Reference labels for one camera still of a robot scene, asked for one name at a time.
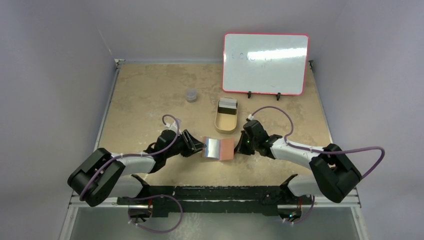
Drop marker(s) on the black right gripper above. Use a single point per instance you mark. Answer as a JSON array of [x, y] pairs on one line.
[[245, 144]]

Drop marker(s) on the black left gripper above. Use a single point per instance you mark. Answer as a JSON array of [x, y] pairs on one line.
[[194, 145]]

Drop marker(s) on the brown leather card holder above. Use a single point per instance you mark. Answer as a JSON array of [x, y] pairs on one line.
[[219, 149]]

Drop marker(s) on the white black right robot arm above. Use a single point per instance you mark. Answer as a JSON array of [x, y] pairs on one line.
[[333, 173]]

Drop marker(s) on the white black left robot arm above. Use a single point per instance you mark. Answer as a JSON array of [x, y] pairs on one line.
[[104, 174]]

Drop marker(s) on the stack of cards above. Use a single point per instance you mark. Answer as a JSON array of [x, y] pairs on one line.
[[227, 105]]

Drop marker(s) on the beige oval plastic tray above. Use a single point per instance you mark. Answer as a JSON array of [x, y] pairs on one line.
[[225, 123]]

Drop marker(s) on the red framed whiteboard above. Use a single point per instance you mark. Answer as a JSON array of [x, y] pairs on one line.
[[265, 63]]

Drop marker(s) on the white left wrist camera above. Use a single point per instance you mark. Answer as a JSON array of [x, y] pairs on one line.
[[175, 125]]

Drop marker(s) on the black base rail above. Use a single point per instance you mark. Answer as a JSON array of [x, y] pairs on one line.
[[268, 200]]

